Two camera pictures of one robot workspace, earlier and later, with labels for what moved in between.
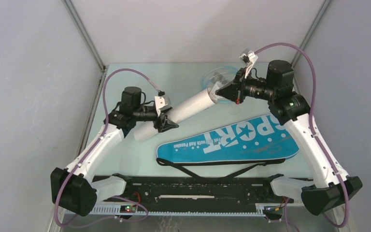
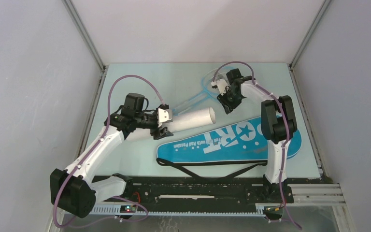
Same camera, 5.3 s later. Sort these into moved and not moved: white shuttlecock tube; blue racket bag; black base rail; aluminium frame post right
Moved: white shuttlecock tube
Not moved: blue racket bag; aluminium frame post right; black base rail
